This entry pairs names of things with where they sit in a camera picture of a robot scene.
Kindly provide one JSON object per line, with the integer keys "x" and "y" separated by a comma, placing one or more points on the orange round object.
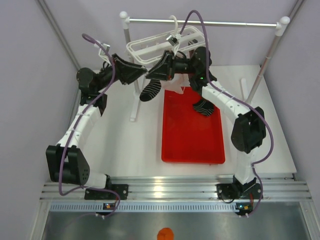
{"x": 165, "y": 234}

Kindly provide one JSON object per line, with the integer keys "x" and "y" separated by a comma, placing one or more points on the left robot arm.
{"x": 66, "y": 161}

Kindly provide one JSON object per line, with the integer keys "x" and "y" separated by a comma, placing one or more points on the aluminium mounting rail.
{"x": 204, "y": 188}

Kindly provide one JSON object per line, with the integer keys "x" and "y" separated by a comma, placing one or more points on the black striped sock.
{"x": 204, "y": 107}
{"x": 150, "y": 91}

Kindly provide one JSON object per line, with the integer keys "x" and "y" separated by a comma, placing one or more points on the white drying rack frame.
{"x": 280, "y": 28}

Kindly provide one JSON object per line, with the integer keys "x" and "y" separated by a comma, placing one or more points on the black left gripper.
{"x": 125, "y": 71}

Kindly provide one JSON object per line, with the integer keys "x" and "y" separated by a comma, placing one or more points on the white clip sock hanger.
{"x": 149, "y": 50}

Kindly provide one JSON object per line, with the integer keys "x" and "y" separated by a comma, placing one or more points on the pale pink sock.
{"x": 177, "y": 84}

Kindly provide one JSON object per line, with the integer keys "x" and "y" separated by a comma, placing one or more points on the white rack base foot left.
{"x": 138, "y": 86}

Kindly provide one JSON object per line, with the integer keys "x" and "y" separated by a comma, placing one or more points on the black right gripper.
{"x": 165, "y": 70}

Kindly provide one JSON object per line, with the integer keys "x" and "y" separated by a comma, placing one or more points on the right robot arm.
{"x": 249, "y": 125}

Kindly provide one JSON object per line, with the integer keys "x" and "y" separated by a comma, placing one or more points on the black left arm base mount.
{"x": 116, "y": 191}

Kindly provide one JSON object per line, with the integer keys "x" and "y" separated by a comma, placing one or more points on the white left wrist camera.
{"x": 102, "y": 51}

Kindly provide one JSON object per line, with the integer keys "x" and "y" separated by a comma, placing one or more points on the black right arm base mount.
{"x": 229, "y": 192}

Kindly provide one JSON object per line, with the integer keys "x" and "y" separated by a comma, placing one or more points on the red plastic tray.
{"x": 189, "y": 137}

